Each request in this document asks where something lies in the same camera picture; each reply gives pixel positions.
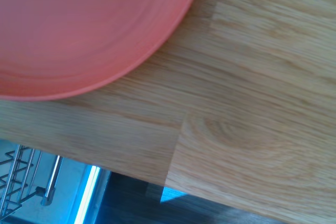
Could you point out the coral pink round plate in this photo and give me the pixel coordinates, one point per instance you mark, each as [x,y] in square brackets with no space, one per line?
[78,32]

